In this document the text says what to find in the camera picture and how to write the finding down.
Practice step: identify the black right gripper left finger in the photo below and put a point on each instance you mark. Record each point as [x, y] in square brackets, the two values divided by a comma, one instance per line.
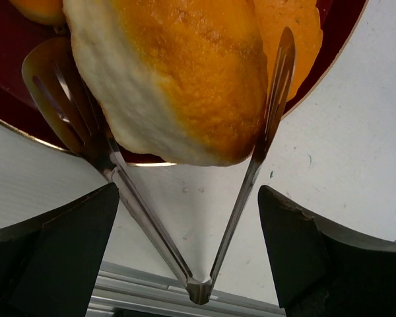
[49, 263]

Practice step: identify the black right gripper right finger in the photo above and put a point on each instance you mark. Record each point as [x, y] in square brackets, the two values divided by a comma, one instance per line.
[322, 268]

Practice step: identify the metal serving tongs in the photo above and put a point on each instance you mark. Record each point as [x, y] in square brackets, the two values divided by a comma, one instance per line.
[53, 81]

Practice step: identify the large round orange bun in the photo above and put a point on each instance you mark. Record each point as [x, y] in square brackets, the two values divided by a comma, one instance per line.
[182, 80]

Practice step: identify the flat orange oval bread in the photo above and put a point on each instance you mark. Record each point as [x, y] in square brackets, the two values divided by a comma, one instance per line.
[302, 17]

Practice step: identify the dark red round plate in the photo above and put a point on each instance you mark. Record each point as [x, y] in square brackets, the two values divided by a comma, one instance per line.
[19, 36]

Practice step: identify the aluminium front frame rail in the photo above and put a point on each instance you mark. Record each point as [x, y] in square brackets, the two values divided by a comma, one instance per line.
[121, 288]

